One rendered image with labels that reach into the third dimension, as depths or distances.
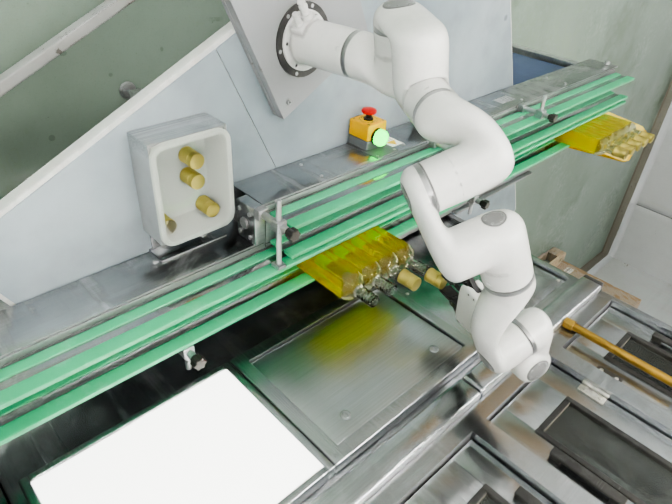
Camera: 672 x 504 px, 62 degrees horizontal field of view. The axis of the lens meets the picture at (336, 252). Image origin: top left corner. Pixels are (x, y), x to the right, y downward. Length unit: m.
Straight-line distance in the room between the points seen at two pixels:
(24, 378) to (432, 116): 0.79
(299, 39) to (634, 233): 6.64
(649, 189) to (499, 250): 6.51
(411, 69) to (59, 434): 0.94
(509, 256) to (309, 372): 0.54
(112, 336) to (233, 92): 0.55
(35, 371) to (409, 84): 0.79
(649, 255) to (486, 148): 6.80
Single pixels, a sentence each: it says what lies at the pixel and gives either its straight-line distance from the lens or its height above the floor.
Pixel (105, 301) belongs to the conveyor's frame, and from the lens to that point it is 1.15.
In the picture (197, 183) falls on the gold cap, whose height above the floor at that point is 0.81.
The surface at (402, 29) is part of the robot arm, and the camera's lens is 0.97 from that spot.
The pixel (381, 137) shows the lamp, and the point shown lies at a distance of 1.46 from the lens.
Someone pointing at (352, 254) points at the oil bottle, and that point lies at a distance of 1.29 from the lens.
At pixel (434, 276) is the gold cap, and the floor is 1.17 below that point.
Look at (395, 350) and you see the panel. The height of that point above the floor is 1.19.
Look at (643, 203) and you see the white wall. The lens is 7.41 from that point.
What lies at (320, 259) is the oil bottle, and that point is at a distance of 1.27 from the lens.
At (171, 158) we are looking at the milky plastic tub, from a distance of 1.18.
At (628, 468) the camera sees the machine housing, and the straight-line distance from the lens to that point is 1.31.
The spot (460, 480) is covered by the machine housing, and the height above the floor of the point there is 1.48.
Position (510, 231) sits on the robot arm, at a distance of 0.86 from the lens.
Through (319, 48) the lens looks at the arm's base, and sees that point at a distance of 1.18.
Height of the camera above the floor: 1.72
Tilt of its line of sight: 35 degrees down
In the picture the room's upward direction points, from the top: 123 degrees clockwise
